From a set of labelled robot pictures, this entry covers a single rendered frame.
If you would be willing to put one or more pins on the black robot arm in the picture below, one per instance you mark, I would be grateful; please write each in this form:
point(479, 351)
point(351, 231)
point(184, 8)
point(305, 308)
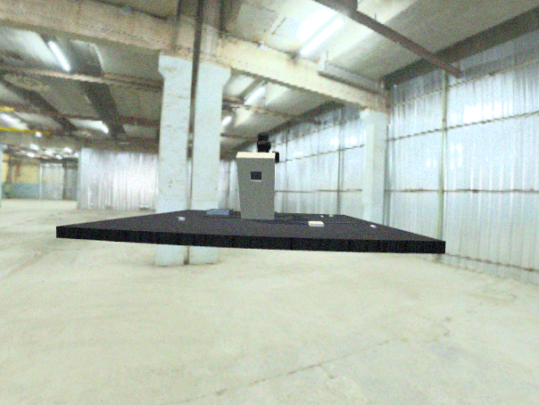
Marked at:
point(263, 143)

